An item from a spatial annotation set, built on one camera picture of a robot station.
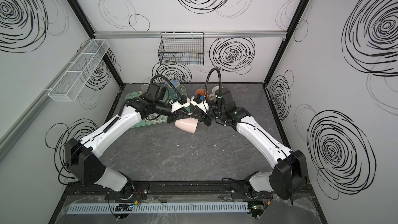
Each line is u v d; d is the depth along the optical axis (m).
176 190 0.75
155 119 0.65
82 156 0.40
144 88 1.04
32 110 0.58
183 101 0.62
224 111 0.59
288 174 0.39
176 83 1.05
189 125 0.72
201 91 1.06
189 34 0.90
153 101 0.60
